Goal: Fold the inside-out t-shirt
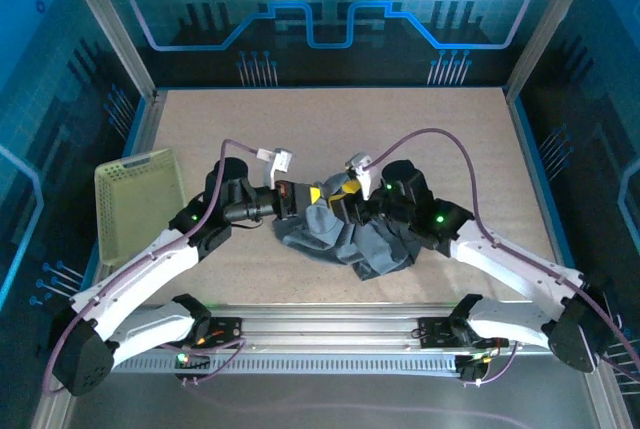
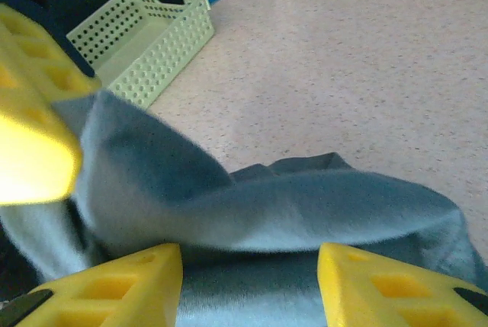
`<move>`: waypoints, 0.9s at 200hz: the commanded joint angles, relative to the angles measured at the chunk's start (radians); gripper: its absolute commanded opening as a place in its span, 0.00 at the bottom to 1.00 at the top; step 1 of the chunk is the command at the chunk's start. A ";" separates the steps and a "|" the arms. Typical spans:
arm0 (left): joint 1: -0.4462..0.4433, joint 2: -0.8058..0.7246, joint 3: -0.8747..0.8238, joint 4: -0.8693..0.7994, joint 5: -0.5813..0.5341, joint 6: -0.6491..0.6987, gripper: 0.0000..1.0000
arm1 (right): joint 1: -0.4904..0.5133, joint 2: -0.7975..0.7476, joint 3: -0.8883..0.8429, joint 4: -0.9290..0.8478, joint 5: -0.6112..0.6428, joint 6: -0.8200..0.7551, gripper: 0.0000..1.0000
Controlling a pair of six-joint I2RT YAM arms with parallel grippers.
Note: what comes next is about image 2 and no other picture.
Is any grey t-shirt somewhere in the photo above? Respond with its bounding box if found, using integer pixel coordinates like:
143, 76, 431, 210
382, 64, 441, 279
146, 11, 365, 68
0, 88, 488, 327

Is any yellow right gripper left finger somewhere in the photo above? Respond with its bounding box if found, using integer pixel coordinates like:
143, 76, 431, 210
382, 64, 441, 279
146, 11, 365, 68
0, 242, 184, 327

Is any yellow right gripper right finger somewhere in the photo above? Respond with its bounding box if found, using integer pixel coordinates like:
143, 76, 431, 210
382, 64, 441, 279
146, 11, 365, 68
318, 242, 488, 327

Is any pale green perforated plastic basket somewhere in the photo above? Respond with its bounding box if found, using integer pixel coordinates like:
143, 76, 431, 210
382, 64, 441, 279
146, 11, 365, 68
66, 0, 214, 109

